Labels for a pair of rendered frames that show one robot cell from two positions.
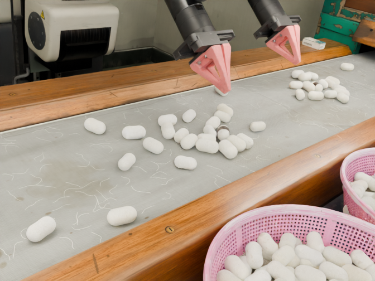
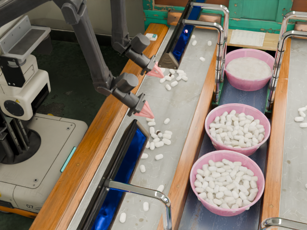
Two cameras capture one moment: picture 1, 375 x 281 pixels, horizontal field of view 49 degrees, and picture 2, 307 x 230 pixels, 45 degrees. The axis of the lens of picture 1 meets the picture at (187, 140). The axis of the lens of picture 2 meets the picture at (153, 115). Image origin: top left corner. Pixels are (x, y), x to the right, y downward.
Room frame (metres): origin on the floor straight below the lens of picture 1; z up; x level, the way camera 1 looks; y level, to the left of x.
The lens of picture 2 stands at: (-0.35, 0.37, 1.88)
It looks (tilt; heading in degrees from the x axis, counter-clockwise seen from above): 44 degrees down; 337
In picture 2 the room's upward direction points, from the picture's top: 5 degrees counter-clockwise
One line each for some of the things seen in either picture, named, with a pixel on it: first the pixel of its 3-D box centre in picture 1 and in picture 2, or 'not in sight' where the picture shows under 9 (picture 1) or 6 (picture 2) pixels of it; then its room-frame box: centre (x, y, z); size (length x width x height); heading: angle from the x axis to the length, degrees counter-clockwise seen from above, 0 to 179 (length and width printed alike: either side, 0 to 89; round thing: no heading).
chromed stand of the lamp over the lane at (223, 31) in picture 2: not in sight; (203, 56); (0.83, -0.39, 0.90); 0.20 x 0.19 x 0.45; 137
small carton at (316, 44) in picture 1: (313, 43); (150, 37); (1.28, -0.34, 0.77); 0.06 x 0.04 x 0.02; 47
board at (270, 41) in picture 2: not in sight; (254, 39); (0.98, -0.80, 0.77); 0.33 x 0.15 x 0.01; 47
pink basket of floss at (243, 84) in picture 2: not in sight; (248, 70); (0.82, -0.66, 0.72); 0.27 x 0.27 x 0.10
